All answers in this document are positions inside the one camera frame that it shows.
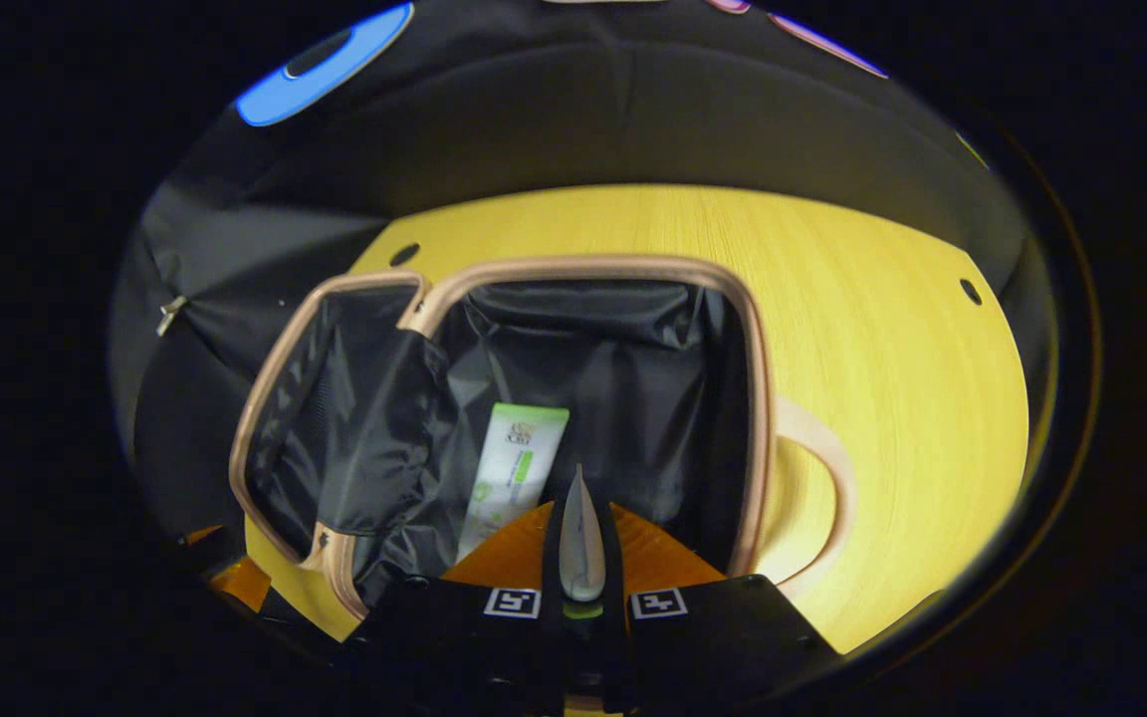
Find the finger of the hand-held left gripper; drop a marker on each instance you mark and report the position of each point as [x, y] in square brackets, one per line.
[201, 536]
[238, 586]

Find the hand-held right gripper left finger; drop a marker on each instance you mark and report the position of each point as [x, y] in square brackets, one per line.
[550, 597]

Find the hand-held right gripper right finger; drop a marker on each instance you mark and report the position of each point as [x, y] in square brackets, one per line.
[615, 597]

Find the beige scalloped suitcase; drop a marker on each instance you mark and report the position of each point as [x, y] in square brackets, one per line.
[613, 378]

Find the white metal clip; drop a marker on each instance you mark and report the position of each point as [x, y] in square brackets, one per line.
[171, 314]

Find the black backdrop cloth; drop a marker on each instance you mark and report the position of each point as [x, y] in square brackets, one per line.
[583, 129]

